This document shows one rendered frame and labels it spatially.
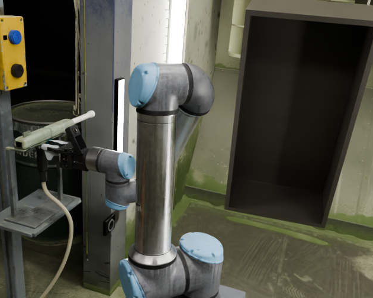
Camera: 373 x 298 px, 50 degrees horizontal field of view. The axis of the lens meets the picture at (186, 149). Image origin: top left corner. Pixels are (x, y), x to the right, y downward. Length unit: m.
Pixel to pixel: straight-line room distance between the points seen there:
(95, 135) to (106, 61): 0.38
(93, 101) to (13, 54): 0.55
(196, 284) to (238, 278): 1.34
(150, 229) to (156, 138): 0.28
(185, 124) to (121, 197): 0.42
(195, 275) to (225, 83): 2.54
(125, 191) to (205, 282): 0.43
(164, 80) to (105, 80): 0.94
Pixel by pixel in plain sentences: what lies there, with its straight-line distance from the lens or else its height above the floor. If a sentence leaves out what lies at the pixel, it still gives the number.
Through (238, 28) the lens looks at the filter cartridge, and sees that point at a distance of 3.28.
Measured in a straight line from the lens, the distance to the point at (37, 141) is 1.58.
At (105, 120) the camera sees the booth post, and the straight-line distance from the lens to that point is 2.02.
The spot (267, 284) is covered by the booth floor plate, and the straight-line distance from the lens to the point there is 2.66.
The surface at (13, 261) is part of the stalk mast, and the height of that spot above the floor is 0.52.
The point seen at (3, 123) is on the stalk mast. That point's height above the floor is 1.15.
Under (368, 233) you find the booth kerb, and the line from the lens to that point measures 3.39.
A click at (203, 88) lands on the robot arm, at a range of 1.11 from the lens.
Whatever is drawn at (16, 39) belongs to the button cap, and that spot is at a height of 1.47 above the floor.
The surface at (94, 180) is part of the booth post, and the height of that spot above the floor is 0.73.
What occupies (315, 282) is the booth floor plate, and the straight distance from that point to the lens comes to 2.79.
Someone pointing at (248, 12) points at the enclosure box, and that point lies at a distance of 1.97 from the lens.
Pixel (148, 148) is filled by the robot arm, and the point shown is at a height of 1.27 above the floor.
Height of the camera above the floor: 1.65
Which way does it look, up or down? 20 degrees down
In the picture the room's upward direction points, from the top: 5 degrees clockwise
